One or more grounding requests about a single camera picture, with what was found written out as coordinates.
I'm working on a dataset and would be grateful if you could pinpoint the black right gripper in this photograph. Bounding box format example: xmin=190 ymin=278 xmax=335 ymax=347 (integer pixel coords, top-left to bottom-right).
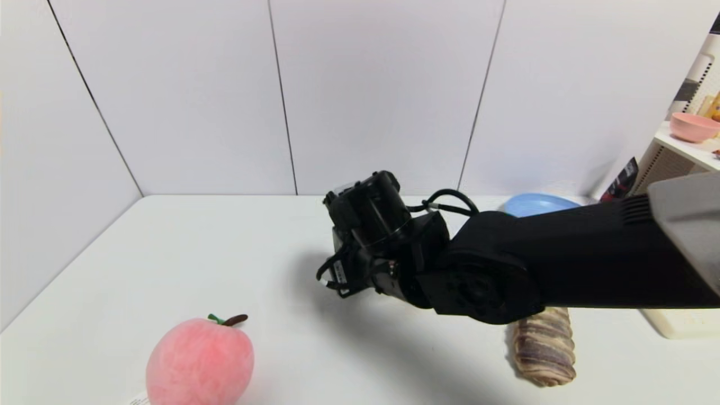
xmin=326 ymin=244 xmax=375 ymax=298

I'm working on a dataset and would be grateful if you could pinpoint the blue plate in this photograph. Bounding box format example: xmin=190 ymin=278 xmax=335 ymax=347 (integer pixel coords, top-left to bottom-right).
xmin=503 ymin=193 xmax=583 ymax=218

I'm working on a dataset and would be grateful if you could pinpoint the pink plush peach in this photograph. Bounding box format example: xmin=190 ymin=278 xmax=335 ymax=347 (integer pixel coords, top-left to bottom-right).
xmin=128 ymin=313 xmax=255 ymax=405

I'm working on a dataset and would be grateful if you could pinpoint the brown striped bread loaf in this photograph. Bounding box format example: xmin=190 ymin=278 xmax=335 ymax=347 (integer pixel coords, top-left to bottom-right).
xmin=509 ymin=307 xmax=577 ymax=388

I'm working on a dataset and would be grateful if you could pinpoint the black red tube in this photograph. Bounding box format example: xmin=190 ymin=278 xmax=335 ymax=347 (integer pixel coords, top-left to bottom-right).
xmin=600 ymin=157 xmax=640 ymax=203

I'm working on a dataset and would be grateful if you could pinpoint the cream square soap block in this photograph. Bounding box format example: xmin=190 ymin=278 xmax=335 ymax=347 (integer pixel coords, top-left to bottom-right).
xmin=641 ymin=308 xmax=720 ymax=340

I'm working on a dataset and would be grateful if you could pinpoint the white side table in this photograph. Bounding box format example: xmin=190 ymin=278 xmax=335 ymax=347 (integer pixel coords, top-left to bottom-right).
xmin=629 ymin=120 xmax=720 ymax=196

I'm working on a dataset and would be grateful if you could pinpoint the pink bowl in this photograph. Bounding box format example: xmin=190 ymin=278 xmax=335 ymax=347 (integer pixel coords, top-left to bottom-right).
xmin=669 ymin=112 xmax=720 ymax=143

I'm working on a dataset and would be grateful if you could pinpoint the white pegboard panel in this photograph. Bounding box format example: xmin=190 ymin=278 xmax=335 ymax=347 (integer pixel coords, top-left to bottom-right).
xmin=665 ymin=34 xmax=720 ymax=121

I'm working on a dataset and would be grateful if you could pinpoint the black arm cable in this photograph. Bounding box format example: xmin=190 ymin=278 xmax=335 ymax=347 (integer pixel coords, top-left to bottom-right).
xmin=406 ymin=188 xmax=480 ymax=218

